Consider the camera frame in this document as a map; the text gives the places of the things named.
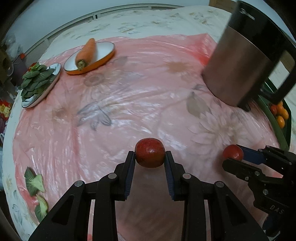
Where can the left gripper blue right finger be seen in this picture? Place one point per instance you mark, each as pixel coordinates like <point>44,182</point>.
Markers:
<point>174,177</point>

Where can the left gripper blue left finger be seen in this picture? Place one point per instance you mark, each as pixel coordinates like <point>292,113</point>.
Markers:
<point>124,175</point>

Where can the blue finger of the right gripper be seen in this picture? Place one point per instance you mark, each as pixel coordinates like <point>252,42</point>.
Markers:
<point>253,156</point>
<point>242,170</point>

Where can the red apple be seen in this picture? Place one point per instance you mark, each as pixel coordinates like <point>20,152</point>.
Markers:
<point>233,152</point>
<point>150,153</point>

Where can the large front orange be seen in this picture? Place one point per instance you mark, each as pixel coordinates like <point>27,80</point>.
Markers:
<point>279,108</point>

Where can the small orange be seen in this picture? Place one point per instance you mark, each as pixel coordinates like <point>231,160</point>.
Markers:
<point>273,109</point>

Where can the blue gloved right hand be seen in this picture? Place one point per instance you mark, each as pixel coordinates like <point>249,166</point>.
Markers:
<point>275,227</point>

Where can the green box lid tray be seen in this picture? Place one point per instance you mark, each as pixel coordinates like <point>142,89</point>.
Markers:
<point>283,135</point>

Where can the black copper electric kettle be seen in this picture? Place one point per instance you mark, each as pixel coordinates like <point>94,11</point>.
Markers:
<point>248,51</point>

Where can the pink plastic sheet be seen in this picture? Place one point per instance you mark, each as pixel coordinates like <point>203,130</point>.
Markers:
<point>151,88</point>

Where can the bok choy piece upper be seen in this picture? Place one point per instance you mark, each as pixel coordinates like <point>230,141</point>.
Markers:
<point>34,183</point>

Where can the bok choy piece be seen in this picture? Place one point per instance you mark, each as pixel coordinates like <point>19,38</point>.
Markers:
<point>34,183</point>
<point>41,209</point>

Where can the bok choy piece lower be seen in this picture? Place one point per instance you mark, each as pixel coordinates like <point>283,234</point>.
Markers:
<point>41,209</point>

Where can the white plate with greens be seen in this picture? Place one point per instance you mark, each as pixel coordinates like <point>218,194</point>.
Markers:
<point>30,103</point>

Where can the orange oval dish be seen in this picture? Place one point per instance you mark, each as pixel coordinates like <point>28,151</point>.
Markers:
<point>104,52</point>

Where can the orange carrot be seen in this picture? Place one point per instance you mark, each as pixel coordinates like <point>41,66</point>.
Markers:
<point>86,54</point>

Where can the pile of green leaves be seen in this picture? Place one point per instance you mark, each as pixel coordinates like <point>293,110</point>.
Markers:
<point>36,80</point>

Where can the red yellow snack boxes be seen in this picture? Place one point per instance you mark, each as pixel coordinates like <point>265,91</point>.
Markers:
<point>5,109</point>

